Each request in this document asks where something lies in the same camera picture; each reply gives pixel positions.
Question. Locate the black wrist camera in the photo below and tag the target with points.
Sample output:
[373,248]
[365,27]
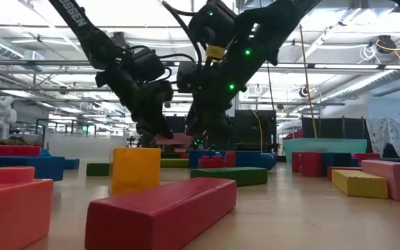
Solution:
[148,64]
[214,24]

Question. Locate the pink long block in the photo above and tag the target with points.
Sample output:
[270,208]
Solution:
[398,180]

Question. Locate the black background robot arm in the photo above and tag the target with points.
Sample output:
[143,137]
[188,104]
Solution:
[200,144]

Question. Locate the red background object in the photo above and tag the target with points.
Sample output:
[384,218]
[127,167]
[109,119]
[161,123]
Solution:
[294,135]

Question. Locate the white patterned cloth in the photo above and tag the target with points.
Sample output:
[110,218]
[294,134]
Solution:
[387,133]

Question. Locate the white humanoid robot figure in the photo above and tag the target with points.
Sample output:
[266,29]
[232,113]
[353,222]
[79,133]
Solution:
[2,116]

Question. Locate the teal plastic bin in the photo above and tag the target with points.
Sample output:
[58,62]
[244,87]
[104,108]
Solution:
[328,147]

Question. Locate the tall black panel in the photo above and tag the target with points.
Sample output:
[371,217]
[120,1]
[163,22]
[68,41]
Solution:
[252,132]

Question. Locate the dark green long block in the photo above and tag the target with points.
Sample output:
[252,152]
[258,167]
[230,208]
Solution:
[97,169]
[229,176]

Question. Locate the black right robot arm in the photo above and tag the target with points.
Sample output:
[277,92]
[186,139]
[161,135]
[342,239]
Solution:
[273,27]

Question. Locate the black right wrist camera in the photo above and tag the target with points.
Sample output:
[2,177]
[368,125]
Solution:
[214,24]

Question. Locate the small black ceiling reel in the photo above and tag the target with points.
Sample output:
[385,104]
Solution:
[303,91]

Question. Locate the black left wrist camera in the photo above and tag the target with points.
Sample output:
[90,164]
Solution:
[148,64]

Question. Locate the yellow long block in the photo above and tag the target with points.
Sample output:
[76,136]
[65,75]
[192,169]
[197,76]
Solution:
[358,184]

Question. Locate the white round ceiling fixture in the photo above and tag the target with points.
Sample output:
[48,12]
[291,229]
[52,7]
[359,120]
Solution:
[257,89]

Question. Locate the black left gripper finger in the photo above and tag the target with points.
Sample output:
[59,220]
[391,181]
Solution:
[148,121]
[163,116]

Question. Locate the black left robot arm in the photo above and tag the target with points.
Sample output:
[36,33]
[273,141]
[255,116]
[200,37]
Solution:
[82,24]

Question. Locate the black partition screen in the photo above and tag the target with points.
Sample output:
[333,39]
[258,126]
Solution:
[179,125]
[339,128]

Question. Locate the purple long block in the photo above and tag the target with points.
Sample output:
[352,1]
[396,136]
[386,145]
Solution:
[175,139]

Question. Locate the light green long block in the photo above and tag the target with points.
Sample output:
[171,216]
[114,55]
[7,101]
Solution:
[174,163]

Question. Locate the red long block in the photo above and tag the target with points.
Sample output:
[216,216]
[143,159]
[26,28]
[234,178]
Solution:
[158,215]

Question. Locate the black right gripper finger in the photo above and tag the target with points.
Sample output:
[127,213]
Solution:
[205,125]

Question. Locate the red one-stud block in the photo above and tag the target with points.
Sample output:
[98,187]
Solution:
[5,152]

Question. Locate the grey beam with light strip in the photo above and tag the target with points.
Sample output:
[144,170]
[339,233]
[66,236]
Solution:
[30,62]

